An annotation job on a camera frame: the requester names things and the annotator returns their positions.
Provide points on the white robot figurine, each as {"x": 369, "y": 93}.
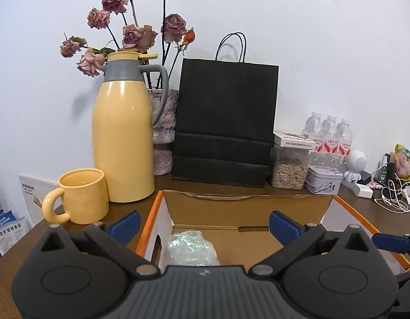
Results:
{"x": 357, "y": 161}

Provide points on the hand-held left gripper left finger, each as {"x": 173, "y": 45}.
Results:
{"x": 125, "y": 227}

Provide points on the black paper bag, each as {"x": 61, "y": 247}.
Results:
{"x": 225, "y": 113}

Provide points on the black power adapter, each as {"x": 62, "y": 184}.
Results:
{"x": 367, "y": 176}

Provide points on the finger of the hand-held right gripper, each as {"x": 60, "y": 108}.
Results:
{"x": 391, "y": 242}

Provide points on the red cardboard box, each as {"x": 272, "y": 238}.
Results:
{"x": 225, "y": 212}

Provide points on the flat white box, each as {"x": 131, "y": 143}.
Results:
{"x": 293, "y": 139}

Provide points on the yellow mug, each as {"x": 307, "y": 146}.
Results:
{"x": 85, "y": 199}

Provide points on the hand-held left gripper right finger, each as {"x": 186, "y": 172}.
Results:
{"x": 284, "y": 227}

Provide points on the blue leaflet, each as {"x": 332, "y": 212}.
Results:
{"x": 6, "y": 236}

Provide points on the yellow green snack packet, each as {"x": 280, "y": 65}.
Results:
{"x": 405, "y": 162}

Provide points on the yellow thermos jug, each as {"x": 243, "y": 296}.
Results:
{"x": 122, "y": 139}

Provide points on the dried pink roses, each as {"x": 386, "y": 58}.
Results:
{"x": 138, "y": 36}

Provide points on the clear seed container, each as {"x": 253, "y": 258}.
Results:
{"x": 289, "y": 172}

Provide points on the clear plastic bag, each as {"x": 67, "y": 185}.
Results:
{"x": 191, "y": 249}

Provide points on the small green bottle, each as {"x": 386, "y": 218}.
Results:
{"x": 387, "y": 171}

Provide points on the pink marbled vase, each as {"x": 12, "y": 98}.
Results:
{"x": 165, "y": 123}

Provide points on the pink patterned pouch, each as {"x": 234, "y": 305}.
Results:
{"x": 378, "y": 182}

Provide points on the printed tin box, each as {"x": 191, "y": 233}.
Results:
{"x": 324, "y": 181}

